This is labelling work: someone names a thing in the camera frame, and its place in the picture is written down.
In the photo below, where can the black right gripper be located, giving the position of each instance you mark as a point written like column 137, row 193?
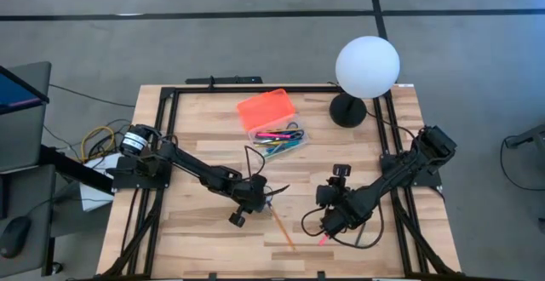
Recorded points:
column 336, row 208

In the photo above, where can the black table frame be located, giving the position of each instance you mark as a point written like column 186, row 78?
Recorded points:
column 221, row 90

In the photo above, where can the pink pencil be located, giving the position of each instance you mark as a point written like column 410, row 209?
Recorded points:
column 323, row 240

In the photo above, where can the grey desk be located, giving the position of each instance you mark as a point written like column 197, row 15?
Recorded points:
column 23, row 145

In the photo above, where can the laptop with blue screen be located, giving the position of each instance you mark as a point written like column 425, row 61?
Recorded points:
column 13, row 93

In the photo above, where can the black support bar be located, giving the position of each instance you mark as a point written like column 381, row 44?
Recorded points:
column 72, row 170

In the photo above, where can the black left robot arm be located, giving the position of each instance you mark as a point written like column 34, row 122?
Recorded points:
column 191, row 168

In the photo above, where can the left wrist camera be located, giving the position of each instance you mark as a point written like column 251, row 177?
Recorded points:
column 237, row 219

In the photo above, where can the pink pen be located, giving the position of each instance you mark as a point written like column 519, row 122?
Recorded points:
column 272, row 135

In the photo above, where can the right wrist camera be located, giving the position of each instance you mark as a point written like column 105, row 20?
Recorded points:
column 342, row 170

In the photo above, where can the white paper sheet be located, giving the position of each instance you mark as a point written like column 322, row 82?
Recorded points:
column 91, row 196

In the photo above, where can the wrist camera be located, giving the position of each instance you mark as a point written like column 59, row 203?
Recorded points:
column 237, row 219
column 342, row 170

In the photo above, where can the white globe lamp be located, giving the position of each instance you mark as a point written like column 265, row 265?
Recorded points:
column 367, row 66

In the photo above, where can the yellow highlighter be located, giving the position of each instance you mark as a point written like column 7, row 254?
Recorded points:
column 266, row 143

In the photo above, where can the teal multicolour pen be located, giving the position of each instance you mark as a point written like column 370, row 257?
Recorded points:
column 285, row 147

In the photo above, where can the grey stand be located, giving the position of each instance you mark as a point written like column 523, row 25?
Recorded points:
column 528, row 138

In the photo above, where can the black computer mouse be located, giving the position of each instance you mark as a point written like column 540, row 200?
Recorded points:
column 15, row 236

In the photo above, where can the orange pencil blue cap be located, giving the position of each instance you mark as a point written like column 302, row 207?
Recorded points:
column 282, row 227

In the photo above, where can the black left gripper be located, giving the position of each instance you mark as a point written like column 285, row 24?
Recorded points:
column 253, row 193

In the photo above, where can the clear plastic supply box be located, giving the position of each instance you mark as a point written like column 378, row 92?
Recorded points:
column 258, row 149

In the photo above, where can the black power strip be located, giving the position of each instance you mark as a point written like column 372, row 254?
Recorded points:
column 230, row 80

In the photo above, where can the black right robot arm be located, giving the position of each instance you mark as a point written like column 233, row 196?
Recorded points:
column 396, row 174

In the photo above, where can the orange box lid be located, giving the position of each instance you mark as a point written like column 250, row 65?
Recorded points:
column 266, row 108

